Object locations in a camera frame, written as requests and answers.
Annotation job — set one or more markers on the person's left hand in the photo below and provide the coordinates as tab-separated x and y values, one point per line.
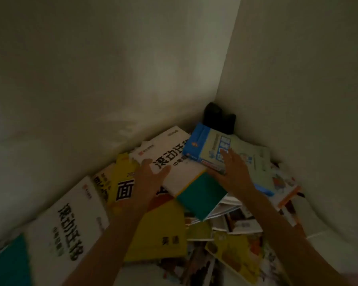
146	187

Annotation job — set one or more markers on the person's right hand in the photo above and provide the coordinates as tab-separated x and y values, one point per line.
235	175

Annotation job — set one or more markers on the white teal textbook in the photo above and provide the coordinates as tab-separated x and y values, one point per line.
183	180

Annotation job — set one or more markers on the light green blue book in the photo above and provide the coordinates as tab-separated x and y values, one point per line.
208	142

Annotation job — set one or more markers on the pile of books and magazines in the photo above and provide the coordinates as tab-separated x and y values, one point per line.
241	256

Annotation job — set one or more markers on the person's left forearm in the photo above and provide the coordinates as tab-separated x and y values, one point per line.
107	250

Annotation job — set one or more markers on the person's right forearm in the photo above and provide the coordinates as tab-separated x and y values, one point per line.
286	241

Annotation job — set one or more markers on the black cloth object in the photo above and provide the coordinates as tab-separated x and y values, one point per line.
214	119

